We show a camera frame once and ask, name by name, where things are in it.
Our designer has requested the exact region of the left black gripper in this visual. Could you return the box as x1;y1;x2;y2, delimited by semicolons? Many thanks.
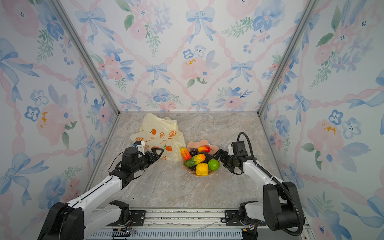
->
132;147;164;174

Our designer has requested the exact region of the green lime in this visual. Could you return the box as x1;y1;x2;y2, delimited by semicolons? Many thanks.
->
208;159;220;171

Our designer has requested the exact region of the cream plastic bag orange print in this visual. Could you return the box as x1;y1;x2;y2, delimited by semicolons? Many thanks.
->
130;113;187;162

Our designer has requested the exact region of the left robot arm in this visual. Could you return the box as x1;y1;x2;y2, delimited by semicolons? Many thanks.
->
38;145;164;240

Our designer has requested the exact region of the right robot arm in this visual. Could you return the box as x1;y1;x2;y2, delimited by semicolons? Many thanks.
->
214;141;305;236

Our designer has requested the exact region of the pink flower-shaped plate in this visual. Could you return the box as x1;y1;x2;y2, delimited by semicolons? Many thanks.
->
181;140;219;177

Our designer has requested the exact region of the yellow bell pepper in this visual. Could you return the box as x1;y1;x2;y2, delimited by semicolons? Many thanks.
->
196;163;210;177

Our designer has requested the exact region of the green orange mango fruit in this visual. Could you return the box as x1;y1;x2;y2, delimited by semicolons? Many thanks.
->
184;154;206;168

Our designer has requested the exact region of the orange red mango fruit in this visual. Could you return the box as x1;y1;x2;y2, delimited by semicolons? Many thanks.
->
181;147;192;161

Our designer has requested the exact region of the dark purple grape bunch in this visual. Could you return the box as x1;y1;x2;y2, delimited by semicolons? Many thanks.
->
190;149;199;157

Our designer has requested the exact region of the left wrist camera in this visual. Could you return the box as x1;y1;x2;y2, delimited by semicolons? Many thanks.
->
133;141;146;155

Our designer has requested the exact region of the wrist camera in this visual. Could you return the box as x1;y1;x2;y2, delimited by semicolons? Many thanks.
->
133;141;146;155
229;141;248;158

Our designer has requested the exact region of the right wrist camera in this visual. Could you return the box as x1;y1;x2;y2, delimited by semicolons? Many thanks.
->
229;141;248;158

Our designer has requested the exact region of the black corrugated cable conduit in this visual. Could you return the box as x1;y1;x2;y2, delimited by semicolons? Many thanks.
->
236;131;305;237

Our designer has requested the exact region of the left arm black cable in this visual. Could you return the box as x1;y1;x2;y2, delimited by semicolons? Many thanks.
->
107;150;127;173

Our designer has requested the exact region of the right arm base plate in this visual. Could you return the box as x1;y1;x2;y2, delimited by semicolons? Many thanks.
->
221;209;266;228

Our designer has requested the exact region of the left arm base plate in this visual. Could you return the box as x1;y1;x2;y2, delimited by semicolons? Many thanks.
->
108;210;146;227

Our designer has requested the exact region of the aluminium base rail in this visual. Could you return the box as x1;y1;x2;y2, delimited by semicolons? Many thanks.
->
86;208;314;240

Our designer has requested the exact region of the left aluminium corner post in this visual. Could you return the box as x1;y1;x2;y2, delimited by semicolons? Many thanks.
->
48;0;120;116

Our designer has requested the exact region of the aluminium corner post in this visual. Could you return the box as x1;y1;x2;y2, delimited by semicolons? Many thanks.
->
257;0;318;118
48;0;120;116

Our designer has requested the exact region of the right aluminium corner post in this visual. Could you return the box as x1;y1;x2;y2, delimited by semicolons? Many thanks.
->
257;0;318;118

